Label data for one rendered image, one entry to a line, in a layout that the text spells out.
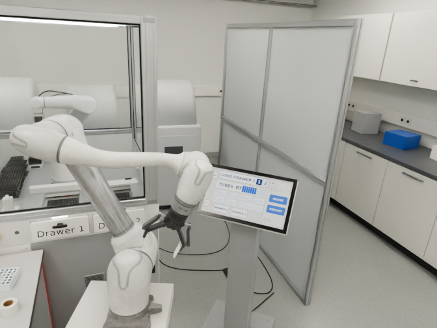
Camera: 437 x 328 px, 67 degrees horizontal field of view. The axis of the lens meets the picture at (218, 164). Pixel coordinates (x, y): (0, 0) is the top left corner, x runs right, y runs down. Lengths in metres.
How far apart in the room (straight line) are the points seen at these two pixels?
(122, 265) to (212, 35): 4.36
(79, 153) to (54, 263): 1.10
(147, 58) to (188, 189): 0.87
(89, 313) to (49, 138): 0.73
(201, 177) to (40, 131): 0.57
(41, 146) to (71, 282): 1.22
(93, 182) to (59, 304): 1.14
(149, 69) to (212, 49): 3.52
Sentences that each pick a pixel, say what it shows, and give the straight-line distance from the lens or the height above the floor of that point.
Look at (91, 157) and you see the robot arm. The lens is 1.23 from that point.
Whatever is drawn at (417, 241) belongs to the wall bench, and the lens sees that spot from 3.65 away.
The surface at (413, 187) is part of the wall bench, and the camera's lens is 3.56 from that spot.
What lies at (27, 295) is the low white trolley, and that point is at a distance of 1.85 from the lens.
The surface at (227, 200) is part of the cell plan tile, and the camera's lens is 1.90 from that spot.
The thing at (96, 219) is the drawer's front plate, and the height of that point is 0.90.
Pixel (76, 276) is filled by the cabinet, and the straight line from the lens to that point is 2.27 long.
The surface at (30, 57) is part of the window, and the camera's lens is 1.83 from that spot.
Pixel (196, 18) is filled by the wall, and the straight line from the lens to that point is 5.22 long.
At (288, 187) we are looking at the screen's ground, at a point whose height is 1.16.
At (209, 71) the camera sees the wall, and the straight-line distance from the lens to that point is 5.30.
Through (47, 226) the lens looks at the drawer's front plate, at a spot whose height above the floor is 0.90.
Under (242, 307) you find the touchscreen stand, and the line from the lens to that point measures 2.35.
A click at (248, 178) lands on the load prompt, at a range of 1.92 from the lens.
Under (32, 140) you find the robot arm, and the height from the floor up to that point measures 1.56.
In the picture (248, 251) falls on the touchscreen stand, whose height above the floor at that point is 0.72.
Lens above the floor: 1.91
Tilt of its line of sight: 21 degrees down
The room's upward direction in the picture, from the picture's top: 3 degrees clockwise
